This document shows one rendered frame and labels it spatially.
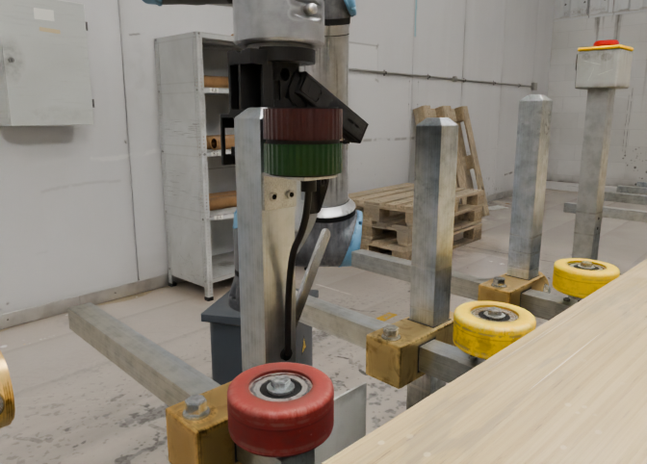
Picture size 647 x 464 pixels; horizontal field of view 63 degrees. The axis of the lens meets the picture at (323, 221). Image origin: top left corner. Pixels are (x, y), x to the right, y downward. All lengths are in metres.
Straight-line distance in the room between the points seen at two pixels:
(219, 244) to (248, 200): 3.38
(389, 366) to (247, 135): 0.31
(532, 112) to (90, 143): 2.77
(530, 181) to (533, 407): 0.47
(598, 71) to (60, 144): 2.74
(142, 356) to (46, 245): 2.69
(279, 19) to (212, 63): 3.21
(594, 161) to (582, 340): 0.57
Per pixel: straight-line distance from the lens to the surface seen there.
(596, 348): 0.55
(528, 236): 0.85
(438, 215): 0.62
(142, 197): 3.46
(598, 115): 1.07
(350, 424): 0.65
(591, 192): 1.08
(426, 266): 0.64
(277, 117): 0.38
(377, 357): 0.62
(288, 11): 0.52
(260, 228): 0.43
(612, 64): 1.05
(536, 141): 0.83
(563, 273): 0.77
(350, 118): 0.59
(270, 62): 0.53
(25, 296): 3.29
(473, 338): 0.55
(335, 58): 1.23
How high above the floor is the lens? 1.11
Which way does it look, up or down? 11 degrees down
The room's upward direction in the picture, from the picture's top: straight up
